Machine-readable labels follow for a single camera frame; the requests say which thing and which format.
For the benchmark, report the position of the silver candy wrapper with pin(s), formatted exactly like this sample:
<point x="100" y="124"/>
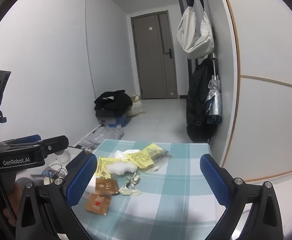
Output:
<point x="132" y="180"/>

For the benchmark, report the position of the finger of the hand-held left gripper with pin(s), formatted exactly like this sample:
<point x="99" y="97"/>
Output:
<point x="57" y="145"/>
<point x="25" y="139"/>

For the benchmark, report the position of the white paper roll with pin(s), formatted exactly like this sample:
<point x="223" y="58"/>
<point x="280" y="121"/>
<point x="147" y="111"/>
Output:
<point x="64" y="158"/>

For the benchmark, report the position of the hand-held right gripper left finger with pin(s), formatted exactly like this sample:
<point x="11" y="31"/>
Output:
<point x="82" y="177"/>

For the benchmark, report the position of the blue cardboard box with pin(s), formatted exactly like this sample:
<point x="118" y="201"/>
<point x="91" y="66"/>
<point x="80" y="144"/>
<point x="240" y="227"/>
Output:
<point x="116" y="123"/>

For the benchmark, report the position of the yellow printed packet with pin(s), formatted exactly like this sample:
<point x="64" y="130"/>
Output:
<point x="141" y="158"/>
<point x="103" y="166"/>

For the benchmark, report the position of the silver folded umbrella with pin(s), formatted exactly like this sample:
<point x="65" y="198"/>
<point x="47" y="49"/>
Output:
<point x="214" y="100"/>

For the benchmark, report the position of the clear plastic wrapper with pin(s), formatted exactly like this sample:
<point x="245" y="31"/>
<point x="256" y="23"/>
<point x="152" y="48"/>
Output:
<point x="131" y="192"/>

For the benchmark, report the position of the black clothes pile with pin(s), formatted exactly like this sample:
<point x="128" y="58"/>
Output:
<point x="113" y="102"/>

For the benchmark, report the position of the white tissue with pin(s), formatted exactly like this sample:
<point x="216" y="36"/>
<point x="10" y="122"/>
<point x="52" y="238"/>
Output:
<point x="122" y="153"/>

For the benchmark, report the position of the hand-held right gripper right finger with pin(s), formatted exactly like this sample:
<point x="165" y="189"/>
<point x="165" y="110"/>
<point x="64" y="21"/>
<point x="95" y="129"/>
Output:
<point x="213" y="177"/>

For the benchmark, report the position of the small white box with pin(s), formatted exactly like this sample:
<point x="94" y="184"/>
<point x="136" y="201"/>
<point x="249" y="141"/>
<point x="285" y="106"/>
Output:
<point x="92" y="185"/>

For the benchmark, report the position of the white wet wipe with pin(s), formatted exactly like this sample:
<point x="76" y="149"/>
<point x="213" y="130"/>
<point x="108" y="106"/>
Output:
<point x="121" y="167"/>

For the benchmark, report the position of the clear plastic packet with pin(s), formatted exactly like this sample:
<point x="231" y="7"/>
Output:
<point x="161" y="157"/>

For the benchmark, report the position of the black backpack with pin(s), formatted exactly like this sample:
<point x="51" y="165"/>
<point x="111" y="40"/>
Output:
<point x="197" y="105"/>

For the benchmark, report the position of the brown sachet with red heart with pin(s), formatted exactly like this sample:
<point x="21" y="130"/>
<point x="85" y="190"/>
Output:
<point x="97" y="202"/>

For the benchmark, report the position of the teal checked tablecloth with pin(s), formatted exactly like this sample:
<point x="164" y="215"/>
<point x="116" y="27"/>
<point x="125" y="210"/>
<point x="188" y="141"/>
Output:
<point x="176" y="180"/>

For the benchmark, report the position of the person's left hand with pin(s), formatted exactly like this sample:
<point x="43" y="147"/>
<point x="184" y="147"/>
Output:
<point x="17" y="192"/>

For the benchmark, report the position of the white shoulder bag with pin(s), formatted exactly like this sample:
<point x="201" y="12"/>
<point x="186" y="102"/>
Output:
<point x="194" y="37"/>

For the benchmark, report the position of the white wardrobe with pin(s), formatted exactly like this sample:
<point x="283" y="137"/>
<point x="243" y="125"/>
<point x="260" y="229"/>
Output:
<point x="261" y="117"/>

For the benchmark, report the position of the grey door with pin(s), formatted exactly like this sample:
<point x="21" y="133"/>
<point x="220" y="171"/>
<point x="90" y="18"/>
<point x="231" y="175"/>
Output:
<point x="151" y="67"/>

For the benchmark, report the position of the grey plastic mailer bag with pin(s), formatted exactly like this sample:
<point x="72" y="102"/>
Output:
<point x="103" y="135"/>

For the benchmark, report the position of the beige tote bag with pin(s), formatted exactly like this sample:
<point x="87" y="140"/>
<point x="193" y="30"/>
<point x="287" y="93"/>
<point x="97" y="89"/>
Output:
<point x="137" y="107"/>

